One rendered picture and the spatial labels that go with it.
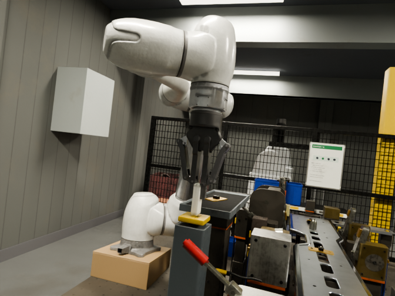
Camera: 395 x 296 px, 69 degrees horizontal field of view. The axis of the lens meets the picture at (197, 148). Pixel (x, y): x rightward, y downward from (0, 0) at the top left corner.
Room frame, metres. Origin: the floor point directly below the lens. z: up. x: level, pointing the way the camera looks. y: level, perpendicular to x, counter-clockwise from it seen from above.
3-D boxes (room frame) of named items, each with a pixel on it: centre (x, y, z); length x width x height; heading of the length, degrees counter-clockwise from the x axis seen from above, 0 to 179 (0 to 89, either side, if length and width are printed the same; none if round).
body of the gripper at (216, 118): (0.66, -0.01, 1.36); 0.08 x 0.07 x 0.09; 72
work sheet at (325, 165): (1.97, -0.88, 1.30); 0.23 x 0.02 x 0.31; 72
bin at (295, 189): (1.94, -0.57, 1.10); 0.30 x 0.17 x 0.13; 73
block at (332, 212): (1.69, -0.83, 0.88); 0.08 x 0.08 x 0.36; 72
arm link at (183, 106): (1.21, 0.12, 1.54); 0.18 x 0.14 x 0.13; 15
